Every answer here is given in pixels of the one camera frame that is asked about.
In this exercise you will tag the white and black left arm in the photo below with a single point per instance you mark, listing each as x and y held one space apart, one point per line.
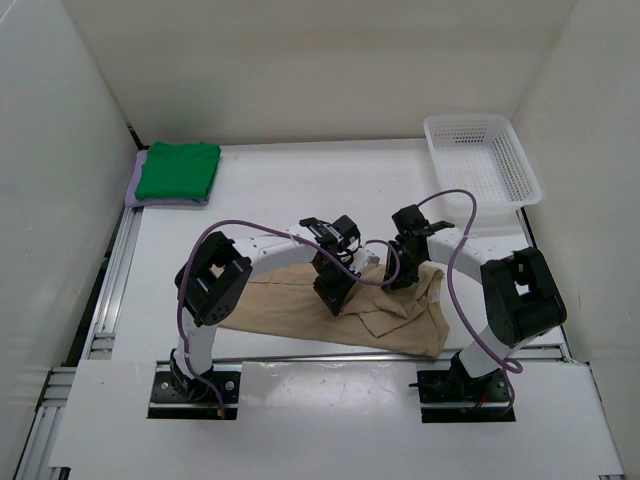
223 260

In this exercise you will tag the aluminium table edge rail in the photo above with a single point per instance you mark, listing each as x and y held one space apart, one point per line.
526 355

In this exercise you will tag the aluminium left frame rail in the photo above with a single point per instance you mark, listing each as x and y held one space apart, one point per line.
98 305

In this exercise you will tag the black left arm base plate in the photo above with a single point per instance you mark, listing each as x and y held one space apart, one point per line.
168 401

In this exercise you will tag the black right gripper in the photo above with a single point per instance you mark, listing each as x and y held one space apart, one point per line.
405 278

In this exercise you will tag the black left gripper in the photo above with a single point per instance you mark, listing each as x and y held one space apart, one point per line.
334 296

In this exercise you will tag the beige t shirt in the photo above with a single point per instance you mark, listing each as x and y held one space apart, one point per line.
284 303

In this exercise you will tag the green t shirt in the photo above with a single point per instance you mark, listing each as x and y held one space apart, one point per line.
178 171

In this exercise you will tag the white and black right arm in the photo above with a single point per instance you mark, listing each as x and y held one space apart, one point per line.
521 299

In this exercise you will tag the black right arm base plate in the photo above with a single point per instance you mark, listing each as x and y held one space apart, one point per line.
446 397

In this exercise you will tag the purple t shirt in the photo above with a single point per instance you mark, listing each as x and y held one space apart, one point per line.
133 202

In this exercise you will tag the white plastic basket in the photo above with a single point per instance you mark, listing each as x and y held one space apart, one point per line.
481 154

